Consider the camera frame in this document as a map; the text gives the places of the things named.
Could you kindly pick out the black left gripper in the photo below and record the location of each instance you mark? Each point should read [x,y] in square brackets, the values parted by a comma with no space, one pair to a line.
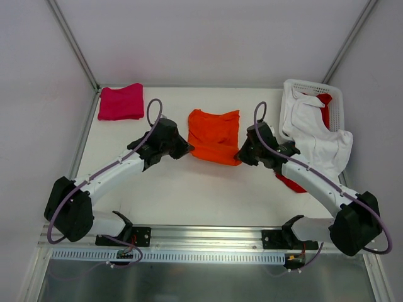
[180,148]

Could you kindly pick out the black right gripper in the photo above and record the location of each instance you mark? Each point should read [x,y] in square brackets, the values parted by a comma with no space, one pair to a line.
[246,152]

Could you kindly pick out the orange t shirt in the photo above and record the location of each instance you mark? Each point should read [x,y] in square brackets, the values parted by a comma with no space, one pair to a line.
[215,137]

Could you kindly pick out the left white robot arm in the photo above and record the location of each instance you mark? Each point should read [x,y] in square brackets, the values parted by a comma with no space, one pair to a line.
[70,207]

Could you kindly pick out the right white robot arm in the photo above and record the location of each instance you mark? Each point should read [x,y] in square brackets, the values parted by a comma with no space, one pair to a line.
[355,218]

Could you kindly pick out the folded pink t shirt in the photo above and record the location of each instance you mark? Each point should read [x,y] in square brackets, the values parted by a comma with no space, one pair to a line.
[122,104]

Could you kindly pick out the white t shirt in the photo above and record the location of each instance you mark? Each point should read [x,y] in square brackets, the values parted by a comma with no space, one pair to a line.
[328,151]

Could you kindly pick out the red t shirt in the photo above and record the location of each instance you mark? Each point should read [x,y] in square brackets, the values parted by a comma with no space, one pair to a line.
[325,100]

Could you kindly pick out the white plastic laundry basket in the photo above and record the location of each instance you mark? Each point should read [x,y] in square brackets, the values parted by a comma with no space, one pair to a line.
[335,106]

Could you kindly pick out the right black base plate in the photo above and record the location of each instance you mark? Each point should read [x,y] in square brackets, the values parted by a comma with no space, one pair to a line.
[285,240]

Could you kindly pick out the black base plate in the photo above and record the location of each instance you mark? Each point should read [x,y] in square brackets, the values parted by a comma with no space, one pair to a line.
[140,236]
[285,240]

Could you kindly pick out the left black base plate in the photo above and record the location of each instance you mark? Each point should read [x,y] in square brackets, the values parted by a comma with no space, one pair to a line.
[140,236]

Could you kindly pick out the aluminium mounting rail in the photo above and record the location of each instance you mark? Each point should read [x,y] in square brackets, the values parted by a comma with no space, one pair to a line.
[180,237]

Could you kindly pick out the white slotted cable duct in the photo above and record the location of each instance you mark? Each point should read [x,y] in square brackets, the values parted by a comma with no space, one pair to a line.
[171,256]

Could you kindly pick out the left aluminium frame post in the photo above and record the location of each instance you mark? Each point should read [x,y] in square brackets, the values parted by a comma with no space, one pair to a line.
[68,34]

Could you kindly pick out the aluminium frame post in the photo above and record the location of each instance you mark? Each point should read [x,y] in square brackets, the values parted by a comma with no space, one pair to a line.
[68,34]
[358,25]

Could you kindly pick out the right aluminium frame post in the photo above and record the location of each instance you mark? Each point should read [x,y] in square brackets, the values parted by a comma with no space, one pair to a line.
[358,25]

